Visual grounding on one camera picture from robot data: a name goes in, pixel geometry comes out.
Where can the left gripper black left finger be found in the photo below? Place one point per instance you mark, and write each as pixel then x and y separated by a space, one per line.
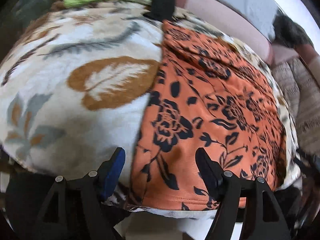
pixel 72 208

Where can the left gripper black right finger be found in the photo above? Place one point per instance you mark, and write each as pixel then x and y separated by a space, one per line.
pixel 263 218

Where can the orange black floral garment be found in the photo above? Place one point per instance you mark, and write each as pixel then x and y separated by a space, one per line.
pixel 206 94

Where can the brown grey quilted blanket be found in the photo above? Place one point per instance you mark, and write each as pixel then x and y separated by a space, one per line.
pixel 301 92

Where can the pink bed sheet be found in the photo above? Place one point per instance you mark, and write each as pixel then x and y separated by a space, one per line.
pixel 233 24

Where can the dark furry cushion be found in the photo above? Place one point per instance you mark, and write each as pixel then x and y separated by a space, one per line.
pixel 289 33

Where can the grey pillow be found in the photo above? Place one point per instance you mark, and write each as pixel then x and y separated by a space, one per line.
pixel 260 13

